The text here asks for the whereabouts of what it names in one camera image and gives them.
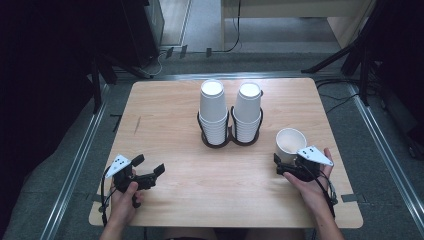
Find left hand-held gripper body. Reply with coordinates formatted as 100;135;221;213
104;153;158;209

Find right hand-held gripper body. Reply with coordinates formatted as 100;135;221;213
275;145;335;183

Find white paper cup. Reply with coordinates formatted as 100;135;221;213
275;127;308;165

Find black wire cup holder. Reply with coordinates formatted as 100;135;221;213
196;89;265;150

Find stack of white cups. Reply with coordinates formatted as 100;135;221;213
198;79;230;147
232;81;264;144

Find person's right hand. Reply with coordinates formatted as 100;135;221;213
282;147;335;215

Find person's left hand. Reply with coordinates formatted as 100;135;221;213
107;180;146;228

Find black tape strip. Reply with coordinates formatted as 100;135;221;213
109;113;123;133

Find black tripod stand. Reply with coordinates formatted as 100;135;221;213
87;53;155;115
301;0;379;106

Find dark curtain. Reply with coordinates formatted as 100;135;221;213
0;0;125;214

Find black cabinet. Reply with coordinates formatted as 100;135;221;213
120;0;165;68

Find light wooden bench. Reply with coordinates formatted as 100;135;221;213
220;0;375;51

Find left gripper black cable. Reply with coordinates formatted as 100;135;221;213
99;165;118;228

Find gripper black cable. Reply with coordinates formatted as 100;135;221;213
303;162;339;220
99;165;118;228

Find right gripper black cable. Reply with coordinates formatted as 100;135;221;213
303;162;339;220

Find metal floor rail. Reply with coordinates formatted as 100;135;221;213
346;82;424;229
39;83;112;240
114;71;352;83

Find black floor cables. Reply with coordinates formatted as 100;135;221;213
314;77;364;115

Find white floor cable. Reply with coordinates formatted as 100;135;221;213
141;49;169;78

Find black hanging cable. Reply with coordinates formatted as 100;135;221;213
206;0;242;54

